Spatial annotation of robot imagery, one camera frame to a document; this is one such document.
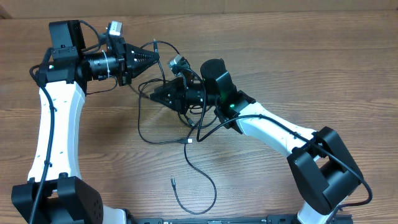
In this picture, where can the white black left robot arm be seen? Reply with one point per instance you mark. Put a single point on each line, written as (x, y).
(54, 191)

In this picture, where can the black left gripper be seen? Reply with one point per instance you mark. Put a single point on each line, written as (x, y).
(122, 63)

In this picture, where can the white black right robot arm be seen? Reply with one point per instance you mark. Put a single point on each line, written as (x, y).
(324, 171)

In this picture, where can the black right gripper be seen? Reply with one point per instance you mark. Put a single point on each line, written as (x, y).
(181, 96)

